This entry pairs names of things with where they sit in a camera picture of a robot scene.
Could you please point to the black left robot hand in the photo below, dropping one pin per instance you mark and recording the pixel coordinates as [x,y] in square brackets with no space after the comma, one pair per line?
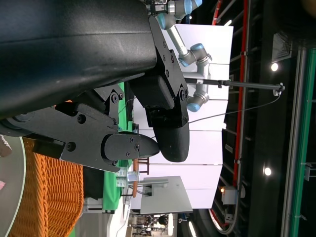
[74,61]

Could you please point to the pale green bowl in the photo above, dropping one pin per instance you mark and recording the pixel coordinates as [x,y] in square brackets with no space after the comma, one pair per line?
[12,197]

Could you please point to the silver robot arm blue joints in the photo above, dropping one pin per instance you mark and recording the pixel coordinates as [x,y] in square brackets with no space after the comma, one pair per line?
[177,42]

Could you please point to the brown chocolate cake slice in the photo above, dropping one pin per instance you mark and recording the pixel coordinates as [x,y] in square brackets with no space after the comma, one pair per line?
[4,146]

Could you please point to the orange wicker basket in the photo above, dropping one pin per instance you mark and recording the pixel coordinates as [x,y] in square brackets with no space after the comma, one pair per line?
[61,192]

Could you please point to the pink cake slice with cherry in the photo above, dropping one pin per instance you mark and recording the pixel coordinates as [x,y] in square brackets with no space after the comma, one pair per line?
[2,184]

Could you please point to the black backdrop cloth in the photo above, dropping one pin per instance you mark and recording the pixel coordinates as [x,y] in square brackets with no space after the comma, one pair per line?
[93,184]

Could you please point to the green tablecloth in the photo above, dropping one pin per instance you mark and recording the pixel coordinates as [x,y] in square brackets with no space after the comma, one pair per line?
[111,192]

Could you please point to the long black pole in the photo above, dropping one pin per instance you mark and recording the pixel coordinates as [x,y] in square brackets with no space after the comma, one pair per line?
[254,85]

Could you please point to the round ceiling light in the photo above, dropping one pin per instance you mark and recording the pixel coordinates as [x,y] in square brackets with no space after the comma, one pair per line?
[267,171]
[274,66]

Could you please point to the red ceiling rail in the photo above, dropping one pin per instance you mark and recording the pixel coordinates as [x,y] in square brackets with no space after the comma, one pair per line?
[241,81]

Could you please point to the white wall box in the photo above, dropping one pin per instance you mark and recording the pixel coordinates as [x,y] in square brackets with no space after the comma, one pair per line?
[230,195]

